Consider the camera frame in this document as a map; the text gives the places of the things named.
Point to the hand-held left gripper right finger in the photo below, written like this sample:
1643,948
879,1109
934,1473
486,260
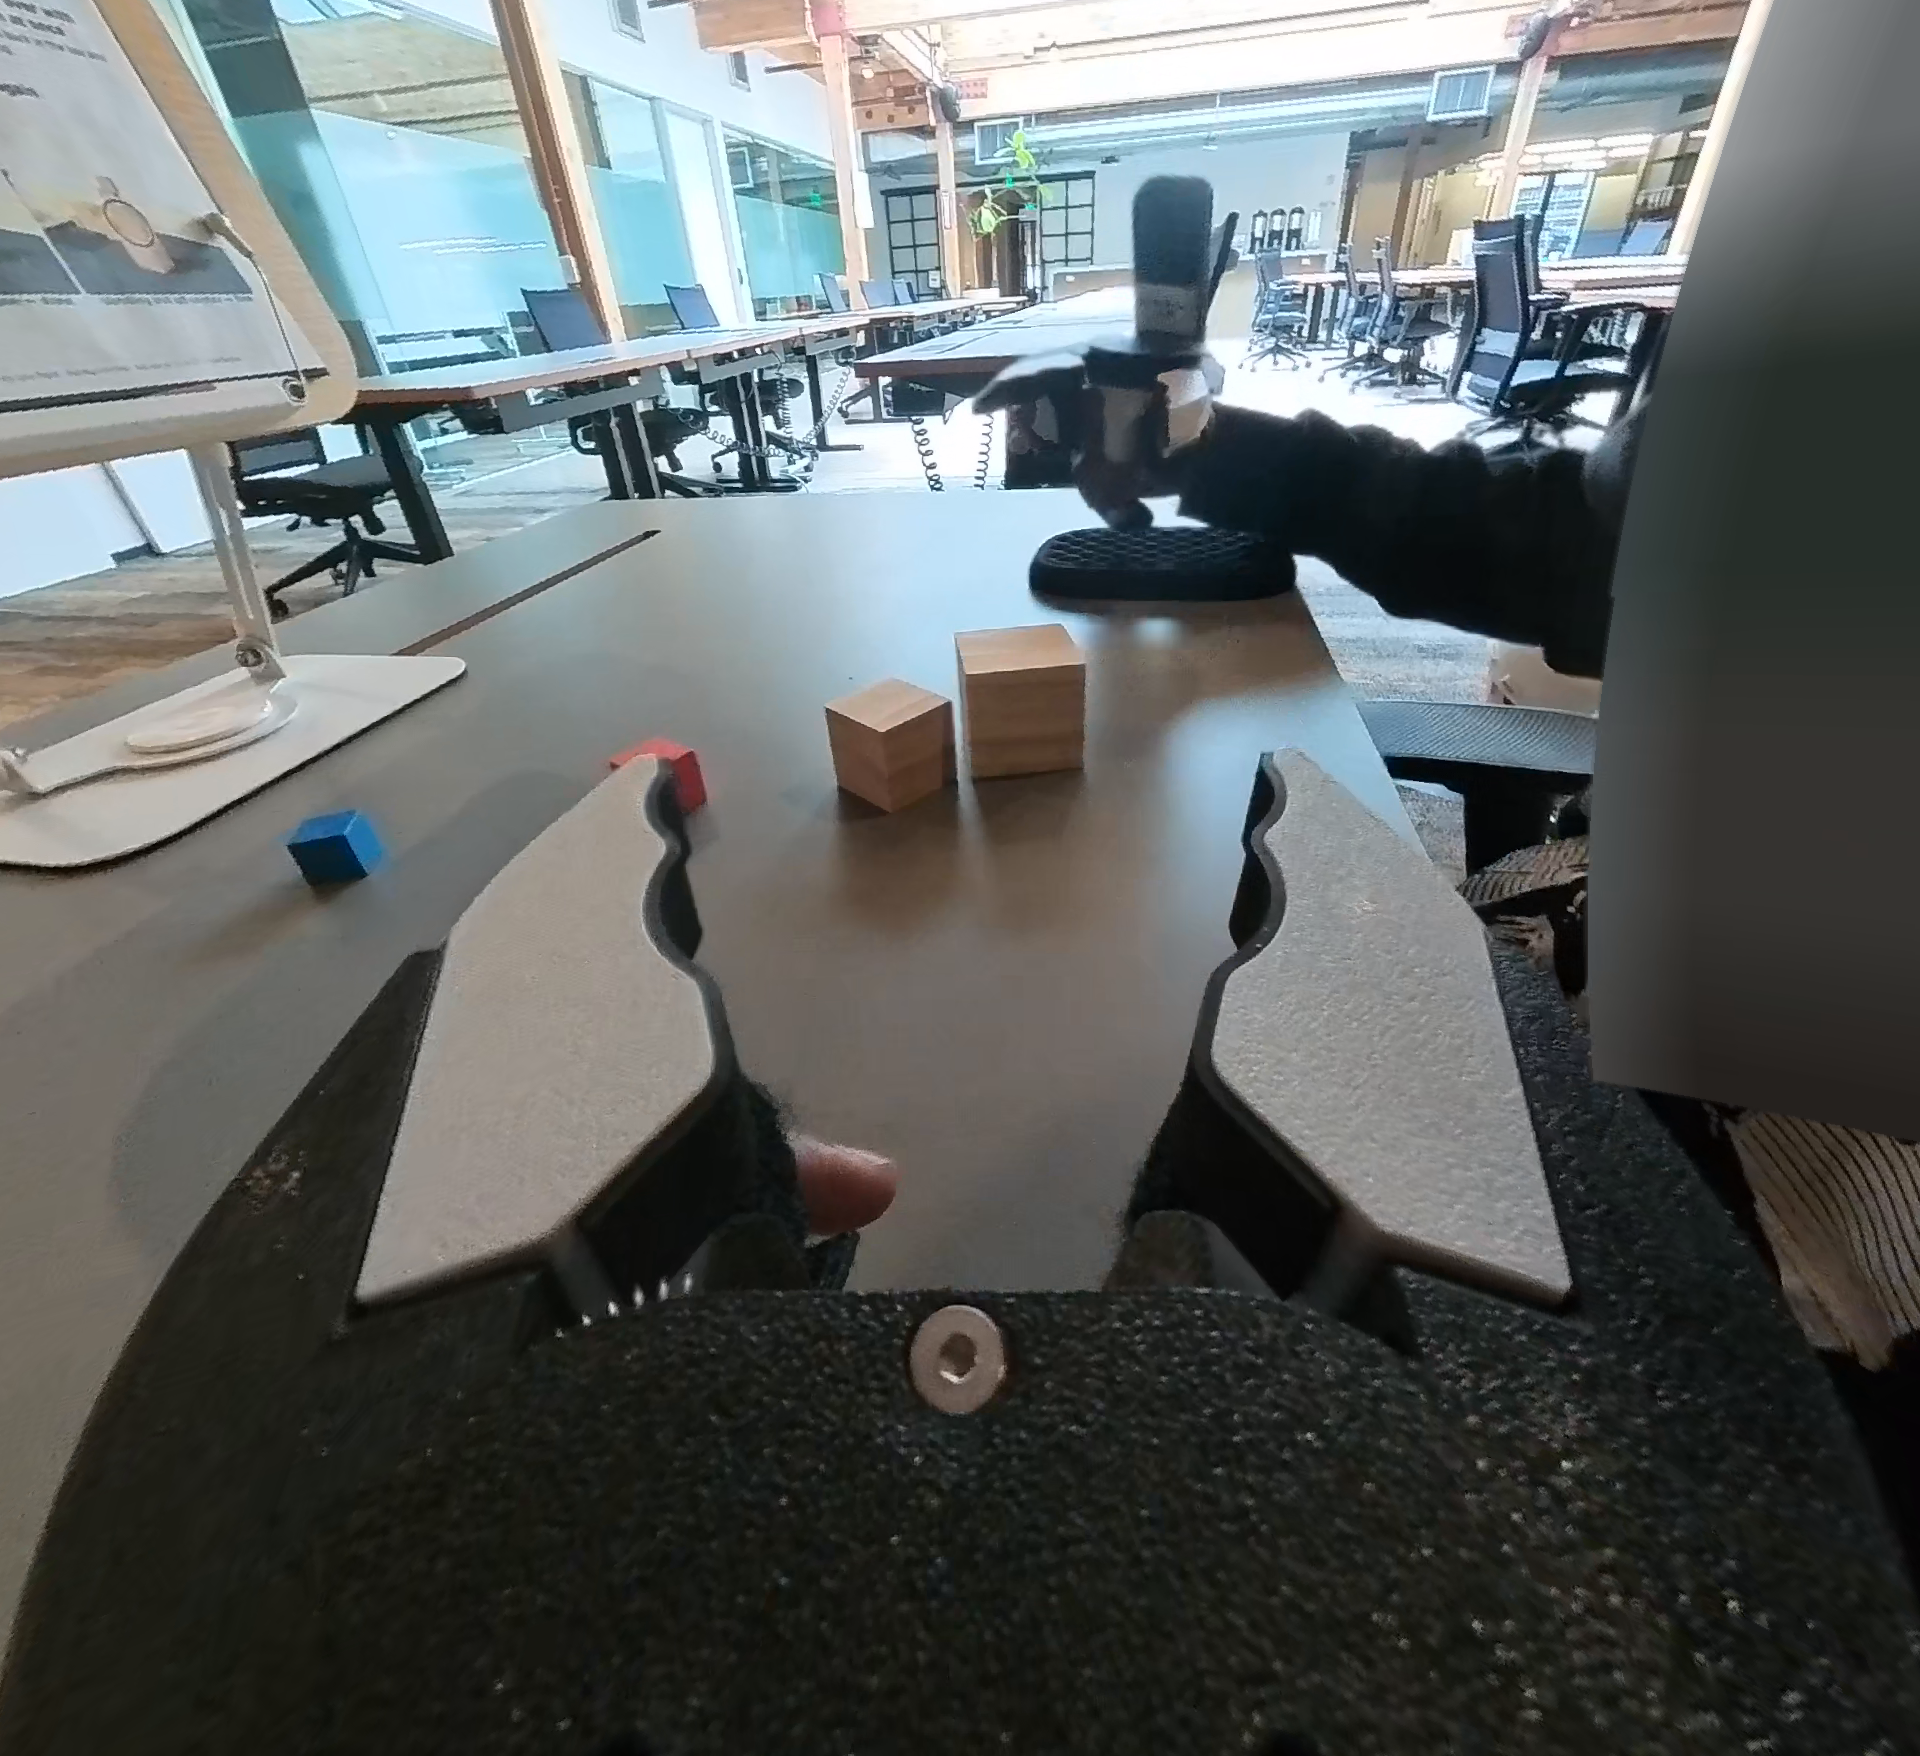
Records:
1380,1053

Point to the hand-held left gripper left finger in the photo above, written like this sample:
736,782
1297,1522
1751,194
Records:
540,1053

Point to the tiny blue cube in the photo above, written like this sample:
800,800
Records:
337,851

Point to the small red cube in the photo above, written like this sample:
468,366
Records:
685,773

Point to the medium wooden cube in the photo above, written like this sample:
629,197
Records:
889,749

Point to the large wooden cube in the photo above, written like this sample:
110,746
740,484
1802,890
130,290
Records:
1024,707

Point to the person's right forearm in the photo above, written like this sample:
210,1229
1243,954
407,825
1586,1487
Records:
1411,526

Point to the wooden office table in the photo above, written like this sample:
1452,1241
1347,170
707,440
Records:
571,371
1021,341

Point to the black wrist rest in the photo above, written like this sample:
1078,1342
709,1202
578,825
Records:
1164,567

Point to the black office chair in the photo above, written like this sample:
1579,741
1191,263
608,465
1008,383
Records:
1486,737
316,490

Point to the person's printed shirt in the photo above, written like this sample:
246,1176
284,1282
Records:
1831,1233

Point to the white instruction sheet stand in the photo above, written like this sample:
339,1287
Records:
300,286

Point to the printed instruction sheet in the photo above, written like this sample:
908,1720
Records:
120,197

